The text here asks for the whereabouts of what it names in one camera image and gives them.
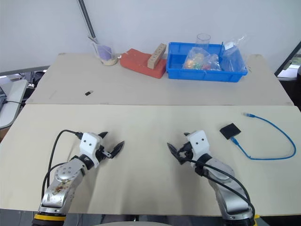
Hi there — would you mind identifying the black framed panel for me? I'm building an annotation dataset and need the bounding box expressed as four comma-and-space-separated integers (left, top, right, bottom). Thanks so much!
274, 40, 301, 82

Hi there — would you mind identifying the grey side desk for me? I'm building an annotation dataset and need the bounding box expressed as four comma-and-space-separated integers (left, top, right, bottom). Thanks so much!
0, 79, 29, 129

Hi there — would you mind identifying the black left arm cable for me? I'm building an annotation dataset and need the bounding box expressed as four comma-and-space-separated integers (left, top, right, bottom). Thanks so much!
41, 129, 83, 201

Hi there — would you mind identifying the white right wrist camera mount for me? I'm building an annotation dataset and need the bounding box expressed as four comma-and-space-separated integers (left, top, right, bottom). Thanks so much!
188, 130, 211, 161

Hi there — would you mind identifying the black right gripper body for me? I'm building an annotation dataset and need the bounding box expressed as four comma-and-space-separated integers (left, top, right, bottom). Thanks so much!
177, 141, 196, 163

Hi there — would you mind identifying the blue Ethernet cable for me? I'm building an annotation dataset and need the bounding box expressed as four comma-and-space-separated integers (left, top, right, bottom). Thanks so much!
230, 112, 297, 161

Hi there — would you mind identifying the purple cloth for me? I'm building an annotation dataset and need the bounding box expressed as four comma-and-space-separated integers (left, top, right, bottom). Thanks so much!
96, 45, 112, 61

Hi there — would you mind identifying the bag of small coloured parts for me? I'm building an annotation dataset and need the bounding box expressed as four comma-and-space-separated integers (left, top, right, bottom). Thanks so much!
201, 53, 223, 72

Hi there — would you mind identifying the red brick block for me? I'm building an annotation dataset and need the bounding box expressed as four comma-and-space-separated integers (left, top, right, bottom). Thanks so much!
119, 48, 167, 80

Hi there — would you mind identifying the bag of colourful pieces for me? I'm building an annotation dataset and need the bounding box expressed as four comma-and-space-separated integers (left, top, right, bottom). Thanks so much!
182, 47, 209, 71

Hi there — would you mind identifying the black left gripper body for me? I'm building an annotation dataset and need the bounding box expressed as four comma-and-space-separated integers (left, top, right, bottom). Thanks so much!
95, 137, 112, 163

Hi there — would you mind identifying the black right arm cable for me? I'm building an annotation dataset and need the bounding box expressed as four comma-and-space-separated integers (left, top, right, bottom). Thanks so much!
185, 159, 256, 218

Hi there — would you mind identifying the wooden block with holes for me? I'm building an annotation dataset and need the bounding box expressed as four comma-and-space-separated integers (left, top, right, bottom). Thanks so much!
147, 42, 168, 70

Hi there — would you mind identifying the glass beaker with sand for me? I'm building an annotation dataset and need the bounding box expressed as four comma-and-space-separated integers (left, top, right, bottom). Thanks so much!
90, 38, 119, 67

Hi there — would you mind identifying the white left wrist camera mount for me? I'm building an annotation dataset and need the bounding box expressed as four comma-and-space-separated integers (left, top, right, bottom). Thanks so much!
79, 132, 104, 169

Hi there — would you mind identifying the blue plastic bin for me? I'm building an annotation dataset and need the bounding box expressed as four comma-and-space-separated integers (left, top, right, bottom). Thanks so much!
166, 41, 249, 83

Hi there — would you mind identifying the clear empty plastic bag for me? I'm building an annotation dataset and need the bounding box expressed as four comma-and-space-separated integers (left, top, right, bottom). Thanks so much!
220, 34, 248, 72

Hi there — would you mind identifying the ribbed metal pole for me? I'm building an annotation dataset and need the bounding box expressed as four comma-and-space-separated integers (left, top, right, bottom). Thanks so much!
78, 0, 97, 40

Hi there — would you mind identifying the thin black background cable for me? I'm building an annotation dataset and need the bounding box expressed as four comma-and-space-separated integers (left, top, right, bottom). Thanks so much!
0, 99, 25, 106

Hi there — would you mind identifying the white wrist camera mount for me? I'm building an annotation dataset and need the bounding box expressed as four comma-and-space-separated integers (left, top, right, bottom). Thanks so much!
79, 132, 104, 169
188, 130, 211, 161

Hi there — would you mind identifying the small black box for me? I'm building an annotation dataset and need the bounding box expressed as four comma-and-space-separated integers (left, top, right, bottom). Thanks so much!
219, 122, 242, 140

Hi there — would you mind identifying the clear plastic cup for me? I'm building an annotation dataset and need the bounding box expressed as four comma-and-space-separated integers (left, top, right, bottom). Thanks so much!
196, 33, 211, 51

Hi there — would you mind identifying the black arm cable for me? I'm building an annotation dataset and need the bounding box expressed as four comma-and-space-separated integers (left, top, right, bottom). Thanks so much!
185, 159, 256, 218
41, 129, 83, 201

